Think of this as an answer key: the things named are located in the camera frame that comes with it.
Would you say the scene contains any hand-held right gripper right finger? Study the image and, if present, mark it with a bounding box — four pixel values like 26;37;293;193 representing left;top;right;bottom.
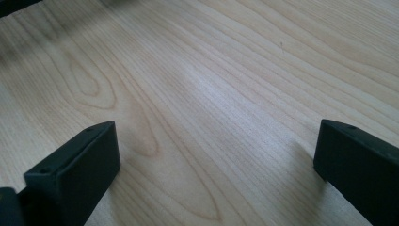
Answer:
312;119;399;226

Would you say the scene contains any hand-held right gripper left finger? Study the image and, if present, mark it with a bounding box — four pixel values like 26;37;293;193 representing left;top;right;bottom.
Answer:
18;120;121;226

